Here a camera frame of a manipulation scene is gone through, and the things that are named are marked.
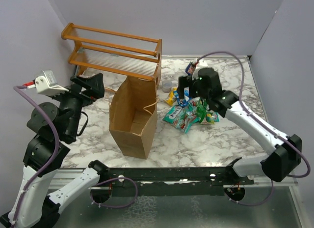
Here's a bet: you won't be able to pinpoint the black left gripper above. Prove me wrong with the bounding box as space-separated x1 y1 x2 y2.
50 72 105 140

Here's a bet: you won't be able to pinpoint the small blue snack packet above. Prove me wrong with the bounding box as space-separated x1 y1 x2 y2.
174 88 191 107

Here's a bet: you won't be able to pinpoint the yellow snack packet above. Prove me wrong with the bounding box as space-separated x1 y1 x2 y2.
164 87 177 106

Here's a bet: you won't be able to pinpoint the teal Fox's mint candy bag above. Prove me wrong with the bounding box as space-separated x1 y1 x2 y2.
162 106 200 133

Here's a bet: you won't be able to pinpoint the red white snack packets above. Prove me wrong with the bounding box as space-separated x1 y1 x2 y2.
189 100 219 125

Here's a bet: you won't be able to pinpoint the brown paper bag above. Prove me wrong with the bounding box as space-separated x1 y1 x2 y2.
109 76 157 159

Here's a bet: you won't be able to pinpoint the blue red chips bag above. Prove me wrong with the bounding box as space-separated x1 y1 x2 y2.
185 62 196 75

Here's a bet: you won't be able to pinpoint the green snack packet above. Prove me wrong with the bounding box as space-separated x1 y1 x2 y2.
196 98 208 124

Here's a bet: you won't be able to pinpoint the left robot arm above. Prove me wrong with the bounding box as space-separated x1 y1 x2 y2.
0 70 108 228

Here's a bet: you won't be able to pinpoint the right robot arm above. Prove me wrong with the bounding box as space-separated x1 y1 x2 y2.
177 68 302 184

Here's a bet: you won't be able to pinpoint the small clear plastic jar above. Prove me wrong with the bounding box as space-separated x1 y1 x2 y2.
161 80 172 93

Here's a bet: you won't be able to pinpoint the orange wooden shelf rack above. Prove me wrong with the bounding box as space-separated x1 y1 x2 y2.
61 23 162 86

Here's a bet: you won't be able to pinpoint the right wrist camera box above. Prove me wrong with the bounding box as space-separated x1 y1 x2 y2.
192 59 209 80

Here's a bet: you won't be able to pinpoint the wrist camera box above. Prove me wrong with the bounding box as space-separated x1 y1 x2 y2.
35 70 69 97
192 59 209 80

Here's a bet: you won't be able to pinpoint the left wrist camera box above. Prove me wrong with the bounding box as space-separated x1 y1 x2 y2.
35 70 69 97

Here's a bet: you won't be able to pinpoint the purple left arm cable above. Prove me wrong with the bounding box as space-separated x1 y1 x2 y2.
11 85 61 224

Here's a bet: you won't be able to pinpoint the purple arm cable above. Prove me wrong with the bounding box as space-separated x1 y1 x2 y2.
11 85 61 224
196 51 311 207

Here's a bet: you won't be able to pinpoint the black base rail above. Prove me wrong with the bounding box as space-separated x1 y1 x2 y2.
68 161 256 198

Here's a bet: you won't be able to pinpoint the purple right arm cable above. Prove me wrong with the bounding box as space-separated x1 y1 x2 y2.
196 51 311 207

